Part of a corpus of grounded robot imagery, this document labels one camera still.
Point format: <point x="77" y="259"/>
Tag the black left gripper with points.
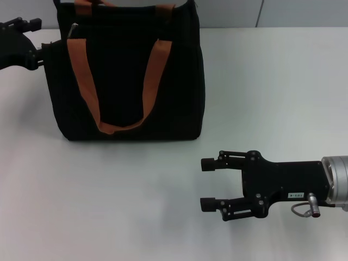
<point x="13" y="46"/>

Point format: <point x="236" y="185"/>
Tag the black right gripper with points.
<point x="282" y="182"/>

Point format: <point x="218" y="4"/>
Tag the silver zipper pull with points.
<point x="73" y="30"/>

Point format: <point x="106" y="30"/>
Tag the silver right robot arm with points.
<point x="338" y="182"/>

